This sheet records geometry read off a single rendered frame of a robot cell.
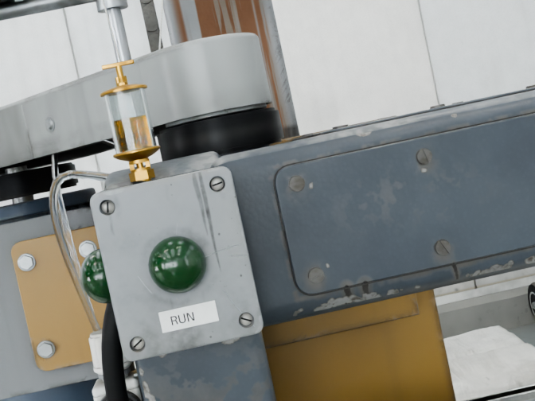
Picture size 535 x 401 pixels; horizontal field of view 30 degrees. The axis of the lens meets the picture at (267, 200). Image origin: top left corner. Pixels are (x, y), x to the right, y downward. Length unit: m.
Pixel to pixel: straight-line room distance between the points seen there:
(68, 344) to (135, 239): 0.45
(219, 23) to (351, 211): 0.53
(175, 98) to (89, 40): 5.12
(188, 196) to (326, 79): 5.30
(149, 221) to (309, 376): 0.39
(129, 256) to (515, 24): 5.62
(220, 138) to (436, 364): 0.33
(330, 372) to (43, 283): 0.28
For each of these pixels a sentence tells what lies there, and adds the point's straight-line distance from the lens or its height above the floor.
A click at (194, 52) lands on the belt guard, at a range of 0.69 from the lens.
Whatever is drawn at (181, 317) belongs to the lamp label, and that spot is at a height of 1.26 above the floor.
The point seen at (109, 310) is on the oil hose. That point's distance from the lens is 0.59.
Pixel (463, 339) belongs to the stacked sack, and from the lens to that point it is 4.24.
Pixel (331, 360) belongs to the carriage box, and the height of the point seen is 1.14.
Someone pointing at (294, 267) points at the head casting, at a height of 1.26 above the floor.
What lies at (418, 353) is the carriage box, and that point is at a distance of 0.90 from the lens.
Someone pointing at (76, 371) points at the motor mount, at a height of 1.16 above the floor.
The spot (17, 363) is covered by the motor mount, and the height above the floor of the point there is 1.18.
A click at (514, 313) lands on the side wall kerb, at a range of 6.06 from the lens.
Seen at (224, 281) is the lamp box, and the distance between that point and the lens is 0.52.
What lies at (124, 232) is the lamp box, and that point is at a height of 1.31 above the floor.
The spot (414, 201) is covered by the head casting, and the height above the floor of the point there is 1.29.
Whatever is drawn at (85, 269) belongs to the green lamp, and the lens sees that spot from 0.54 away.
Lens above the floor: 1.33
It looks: 3 degrees down
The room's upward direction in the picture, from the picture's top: 12 degrees counter-clockwise
